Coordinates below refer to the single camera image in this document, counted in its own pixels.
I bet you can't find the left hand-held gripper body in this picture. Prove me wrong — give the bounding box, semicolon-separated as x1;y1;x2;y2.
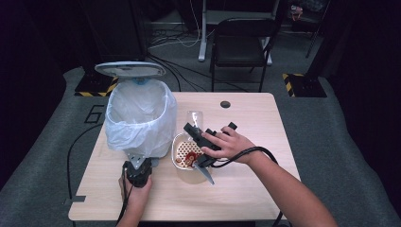
121;152;154;189

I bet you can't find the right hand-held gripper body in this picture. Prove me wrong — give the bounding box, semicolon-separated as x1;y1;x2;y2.
192;127;226;186

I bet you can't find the clear plastic cup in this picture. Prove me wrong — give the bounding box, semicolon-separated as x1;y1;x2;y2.
186;110;204;140

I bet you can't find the white plastic bin bag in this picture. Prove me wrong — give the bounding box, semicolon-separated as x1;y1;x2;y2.
104;78;179;159

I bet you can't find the grey pedal trash bin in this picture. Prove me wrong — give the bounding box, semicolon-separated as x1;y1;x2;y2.
94;61;167;168

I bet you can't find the person's right hand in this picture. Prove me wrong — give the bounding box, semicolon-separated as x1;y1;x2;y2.
200;126;257;166

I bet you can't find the black folding chair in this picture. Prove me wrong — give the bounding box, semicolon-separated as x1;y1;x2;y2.
208;16;279;93

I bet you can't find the hazard-striped black stand base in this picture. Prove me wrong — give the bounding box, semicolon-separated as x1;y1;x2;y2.
74;73;120;98
281;72;328;98

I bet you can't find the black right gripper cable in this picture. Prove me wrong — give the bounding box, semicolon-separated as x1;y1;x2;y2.
210;146;280;168

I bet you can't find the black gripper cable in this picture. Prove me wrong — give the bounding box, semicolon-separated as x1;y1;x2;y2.
210;146;280;168
116;166;135;227

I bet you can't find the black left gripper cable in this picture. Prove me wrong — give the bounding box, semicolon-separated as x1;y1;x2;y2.
116;166;135;227

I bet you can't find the black floor cable bundle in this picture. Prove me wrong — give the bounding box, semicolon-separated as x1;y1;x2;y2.
146;53;250;94

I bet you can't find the white floor cable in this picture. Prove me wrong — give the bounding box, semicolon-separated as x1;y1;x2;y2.
148;0;203;50

